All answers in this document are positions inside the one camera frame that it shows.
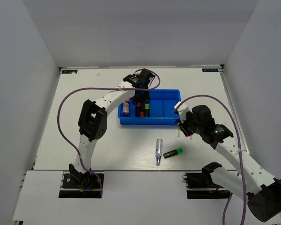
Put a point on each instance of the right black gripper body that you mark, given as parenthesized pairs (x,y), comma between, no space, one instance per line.
(190,126)

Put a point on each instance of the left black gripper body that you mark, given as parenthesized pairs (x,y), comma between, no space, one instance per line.
(146,86)

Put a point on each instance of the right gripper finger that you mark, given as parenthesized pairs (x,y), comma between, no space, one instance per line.
(183,127)
(178,116)

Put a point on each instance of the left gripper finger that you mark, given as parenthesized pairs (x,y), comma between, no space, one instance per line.
(137,98)
(145,96)

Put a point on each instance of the thin yellow highlighter pen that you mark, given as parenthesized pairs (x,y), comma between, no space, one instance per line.
(178,133)

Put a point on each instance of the pink cap black highlighter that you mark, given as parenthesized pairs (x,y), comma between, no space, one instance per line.
(138,110)

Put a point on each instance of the yellow cap black highlighter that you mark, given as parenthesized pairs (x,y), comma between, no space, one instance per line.
(146,110)

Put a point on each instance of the orange cap black highlighter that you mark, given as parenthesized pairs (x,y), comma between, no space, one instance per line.
(142,110)

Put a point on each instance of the pink glue stick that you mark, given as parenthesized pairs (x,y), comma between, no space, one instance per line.
(126,108)

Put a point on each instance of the green cap black highlighter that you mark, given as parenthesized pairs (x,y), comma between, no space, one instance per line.
(173,153)

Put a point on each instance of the clear blue-tip glue pen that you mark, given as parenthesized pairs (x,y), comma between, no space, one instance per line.
(158,151)

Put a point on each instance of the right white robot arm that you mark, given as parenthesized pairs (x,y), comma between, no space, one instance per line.
(259,189)

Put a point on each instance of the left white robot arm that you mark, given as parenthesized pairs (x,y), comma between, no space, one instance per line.
(93,118)

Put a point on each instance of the blue compartment tray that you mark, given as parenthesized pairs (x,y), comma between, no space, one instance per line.
(162,102)

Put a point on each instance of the right table label sticker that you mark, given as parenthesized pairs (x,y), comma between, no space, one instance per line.
(210,70)

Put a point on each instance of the table label sticker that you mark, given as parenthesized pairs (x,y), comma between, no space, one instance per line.
(69,71)
(210,70)

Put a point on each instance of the left table label sticker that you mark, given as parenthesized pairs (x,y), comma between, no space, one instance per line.
(69,71)

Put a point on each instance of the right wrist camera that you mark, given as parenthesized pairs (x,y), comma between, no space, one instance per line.
(181,109)

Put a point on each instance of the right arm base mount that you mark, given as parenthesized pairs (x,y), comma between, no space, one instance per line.
(198,188)

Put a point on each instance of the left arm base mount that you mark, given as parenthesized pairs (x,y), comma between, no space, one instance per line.
(71,188)

